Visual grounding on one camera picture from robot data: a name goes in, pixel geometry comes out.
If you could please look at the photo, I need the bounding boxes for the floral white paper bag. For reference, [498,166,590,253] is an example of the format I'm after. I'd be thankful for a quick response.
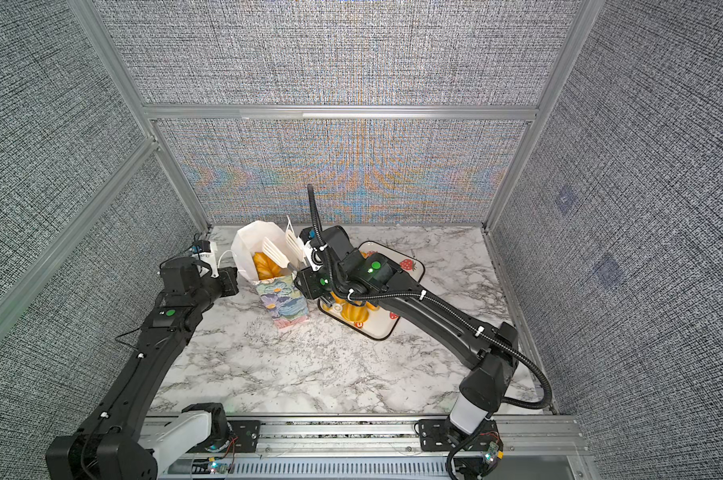
[217,220,310,329]

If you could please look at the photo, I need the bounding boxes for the long fake bread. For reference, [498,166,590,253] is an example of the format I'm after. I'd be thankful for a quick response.
[253,252,283,281]

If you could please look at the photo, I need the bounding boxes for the white silver serving tongs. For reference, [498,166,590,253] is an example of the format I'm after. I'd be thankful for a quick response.
[262,223,309,270]

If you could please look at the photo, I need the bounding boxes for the fake croissant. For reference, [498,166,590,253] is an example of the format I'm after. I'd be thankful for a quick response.
[341,303,369,324]

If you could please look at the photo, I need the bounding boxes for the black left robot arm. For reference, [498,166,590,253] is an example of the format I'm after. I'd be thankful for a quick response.
[45,257,239,479]

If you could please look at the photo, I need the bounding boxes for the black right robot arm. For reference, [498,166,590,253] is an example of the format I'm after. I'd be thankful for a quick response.
[297,226,519,436]

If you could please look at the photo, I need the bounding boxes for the white tray black rim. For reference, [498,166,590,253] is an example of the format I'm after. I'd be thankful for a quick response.
[317,240,425,341]

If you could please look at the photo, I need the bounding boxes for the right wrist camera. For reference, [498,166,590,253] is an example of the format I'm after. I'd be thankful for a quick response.
[299,227,328,271]

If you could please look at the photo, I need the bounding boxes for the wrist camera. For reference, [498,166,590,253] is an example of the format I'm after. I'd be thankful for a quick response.
[299,227,328,271]
[191,239,220,278]

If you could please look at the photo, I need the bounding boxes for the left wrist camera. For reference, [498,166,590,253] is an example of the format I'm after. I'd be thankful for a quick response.
[191,239,220,278]

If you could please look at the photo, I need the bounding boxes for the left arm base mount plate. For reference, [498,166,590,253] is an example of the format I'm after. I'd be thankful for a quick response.
[214,420,262,456]

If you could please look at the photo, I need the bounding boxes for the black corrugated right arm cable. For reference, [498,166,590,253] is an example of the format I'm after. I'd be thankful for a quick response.
[306,183,553,412]

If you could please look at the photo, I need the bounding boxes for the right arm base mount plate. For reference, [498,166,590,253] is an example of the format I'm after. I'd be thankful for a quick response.
[415,418,503,455]

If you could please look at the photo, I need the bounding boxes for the aluminium front rail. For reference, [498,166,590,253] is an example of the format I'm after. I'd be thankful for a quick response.
[160,413,601,479]

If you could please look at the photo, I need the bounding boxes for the aluminium enclosure frame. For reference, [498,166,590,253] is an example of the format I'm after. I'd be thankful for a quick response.
[0,1,587,429]

